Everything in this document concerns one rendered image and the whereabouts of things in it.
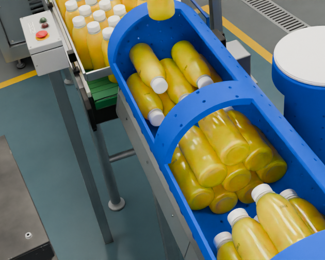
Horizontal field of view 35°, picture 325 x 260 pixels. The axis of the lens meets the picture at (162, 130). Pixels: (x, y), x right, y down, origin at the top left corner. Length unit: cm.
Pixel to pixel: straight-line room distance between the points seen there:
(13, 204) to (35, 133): 189
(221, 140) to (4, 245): 47
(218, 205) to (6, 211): 45
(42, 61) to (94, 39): 18
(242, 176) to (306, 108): 40
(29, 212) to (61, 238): 136
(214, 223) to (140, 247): 121
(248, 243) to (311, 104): 60
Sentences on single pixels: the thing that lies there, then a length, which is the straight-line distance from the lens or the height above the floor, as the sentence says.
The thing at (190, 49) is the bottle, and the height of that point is 113.
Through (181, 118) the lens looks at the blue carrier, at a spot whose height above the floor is 121.
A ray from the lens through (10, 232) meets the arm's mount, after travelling 108.
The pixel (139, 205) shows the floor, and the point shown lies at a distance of 248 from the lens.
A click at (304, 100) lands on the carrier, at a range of 144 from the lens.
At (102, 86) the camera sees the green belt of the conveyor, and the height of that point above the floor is 90.
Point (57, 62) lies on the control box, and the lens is 161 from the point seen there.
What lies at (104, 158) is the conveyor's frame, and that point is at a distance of 224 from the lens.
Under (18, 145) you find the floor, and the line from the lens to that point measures 297.
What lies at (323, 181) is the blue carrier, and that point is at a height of 121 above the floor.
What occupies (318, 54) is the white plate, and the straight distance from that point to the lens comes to 150.
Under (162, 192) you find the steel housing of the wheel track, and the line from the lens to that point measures 135.
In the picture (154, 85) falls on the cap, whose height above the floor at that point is 111.
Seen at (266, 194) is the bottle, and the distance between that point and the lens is 96.
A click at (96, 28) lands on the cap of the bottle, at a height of 107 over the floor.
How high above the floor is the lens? 190
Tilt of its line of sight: 42 degrees down
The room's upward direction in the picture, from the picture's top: 9 degrees counter-clockwise
